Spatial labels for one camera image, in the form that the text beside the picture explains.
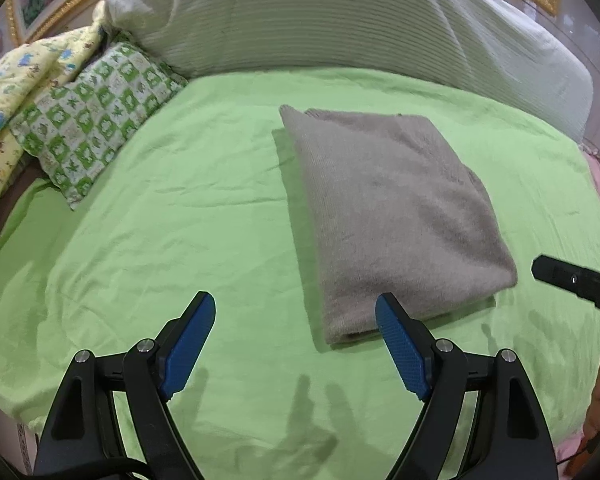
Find beige knit sweater brown cuffs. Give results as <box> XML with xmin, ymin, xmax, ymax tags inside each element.
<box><xmin>279</xmin><ymin>105</ymin><xmax>518</xmax><ymax>344</ymax></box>

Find light green bed sheet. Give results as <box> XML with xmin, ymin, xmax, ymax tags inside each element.
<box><xmin>0</xmin><ymin>70</ymin><xmax>600</xmax><ymax>479</ymax></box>

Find green white patterned pillow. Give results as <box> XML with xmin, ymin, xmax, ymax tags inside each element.
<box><xmin>9</xmin><ymin>35</ymin><xmax>186</xmax><ymax>209</ymax></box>

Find large striped white pillow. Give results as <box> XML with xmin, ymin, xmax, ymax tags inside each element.
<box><xmin>106</xmin><ymin>0</ymin><xmax>593</xmax><ymax>141</ymax></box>

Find yellow floral quilt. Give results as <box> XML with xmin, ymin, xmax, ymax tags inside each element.
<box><xmin>0</xmin><ymin>0</ymin><xmax>105</xmax><ymax>197</ymax></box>

